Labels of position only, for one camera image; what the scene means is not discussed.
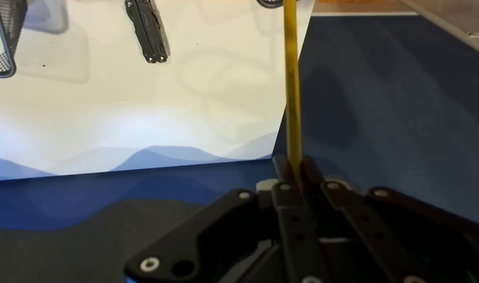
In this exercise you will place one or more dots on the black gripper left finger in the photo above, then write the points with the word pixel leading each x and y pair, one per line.
pixel 223 241

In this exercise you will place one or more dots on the dark blue mat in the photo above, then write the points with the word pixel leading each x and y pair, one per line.
pixel 405 104

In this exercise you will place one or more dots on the yellow pencil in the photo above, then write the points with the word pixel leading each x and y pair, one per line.
pixel 292 79

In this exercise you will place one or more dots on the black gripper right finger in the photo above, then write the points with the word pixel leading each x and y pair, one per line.
pixel 405 246

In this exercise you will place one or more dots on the grey folded multitool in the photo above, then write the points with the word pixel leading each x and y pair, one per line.
pixel 146 29

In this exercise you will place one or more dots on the grey metal cabinet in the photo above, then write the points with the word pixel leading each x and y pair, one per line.
pixel 458 16

